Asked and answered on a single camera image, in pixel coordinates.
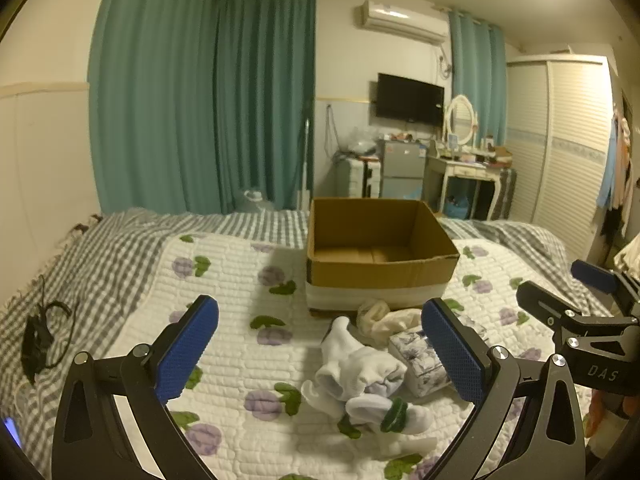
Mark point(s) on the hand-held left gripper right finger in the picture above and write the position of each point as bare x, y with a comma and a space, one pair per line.
452, 355

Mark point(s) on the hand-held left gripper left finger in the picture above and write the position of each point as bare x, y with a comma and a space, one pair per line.
187, 350

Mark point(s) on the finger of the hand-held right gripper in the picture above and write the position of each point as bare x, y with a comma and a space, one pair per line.
542, 302
595, 274

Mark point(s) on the floral tissue pack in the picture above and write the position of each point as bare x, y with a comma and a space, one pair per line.
420, 360

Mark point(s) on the cream cloth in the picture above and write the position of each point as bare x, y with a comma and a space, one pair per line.
385, 320

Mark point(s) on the green-banded white sock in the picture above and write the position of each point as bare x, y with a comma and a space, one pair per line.
395, 412

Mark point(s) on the white sock bundle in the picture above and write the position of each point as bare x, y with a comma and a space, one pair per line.
360, 365

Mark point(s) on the brown cardboard box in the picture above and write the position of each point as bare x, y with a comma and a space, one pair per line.
385, 280

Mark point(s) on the white floral quilt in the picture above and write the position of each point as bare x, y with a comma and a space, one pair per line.
240, 320

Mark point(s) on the hanging clothes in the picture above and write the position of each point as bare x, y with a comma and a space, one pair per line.
617, 170

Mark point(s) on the grey checked bed sheet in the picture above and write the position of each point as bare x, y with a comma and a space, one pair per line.
110, 255

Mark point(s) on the white slatted wardrobe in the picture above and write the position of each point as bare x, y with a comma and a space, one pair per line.
565, 155

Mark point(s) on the blue bin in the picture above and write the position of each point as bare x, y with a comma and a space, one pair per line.
457, 207

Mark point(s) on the white dressing table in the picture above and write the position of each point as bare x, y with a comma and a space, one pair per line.
465, 167

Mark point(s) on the clear water jug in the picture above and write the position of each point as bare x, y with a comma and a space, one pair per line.
255, 201

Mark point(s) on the grey mini fridge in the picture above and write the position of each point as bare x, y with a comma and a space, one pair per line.
402, 165

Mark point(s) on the oval white mirror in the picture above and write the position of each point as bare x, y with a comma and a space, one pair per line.
461, 120

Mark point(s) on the pale suitcase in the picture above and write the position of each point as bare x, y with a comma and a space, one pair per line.
357, 177

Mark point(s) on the narrow teal curtain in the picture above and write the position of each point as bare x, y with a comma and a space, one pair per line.
475, 100

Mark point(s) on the white mop pole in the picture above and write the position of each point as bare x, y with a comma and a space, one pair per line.
305, 160

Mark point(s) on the clear plastic bag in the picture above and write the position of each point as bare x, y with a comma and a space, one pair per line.
360, 142

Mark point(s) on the wide teal curtain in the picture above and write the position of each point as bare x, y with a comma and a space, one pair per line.
150, 100

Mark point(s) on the white air conditioner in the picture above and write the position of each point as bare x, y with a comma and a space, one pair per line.
400, 22

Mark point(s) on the black wall television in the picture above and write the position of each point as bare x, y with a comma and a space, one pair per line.
410, 99

